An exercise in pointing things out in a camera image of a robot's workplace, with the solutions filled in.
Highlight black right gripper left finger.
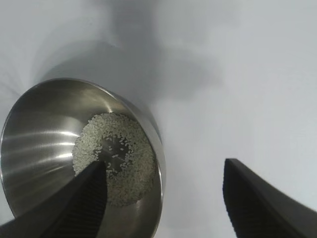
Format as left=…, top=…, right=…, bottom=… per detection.
left=0, top=160, right=109, bottom=238

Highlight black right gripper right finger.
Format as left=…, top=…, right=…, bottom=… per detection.
left=222, top=158, right=317, bottom=238

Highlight white rice grains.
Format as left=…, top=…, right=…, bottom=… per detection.
left=72, top=112, right=158, bottom=207

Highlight stainless steel mixing bowl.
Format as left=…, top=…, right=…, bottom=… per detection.
left=0, top=77, right=167, bottom=238

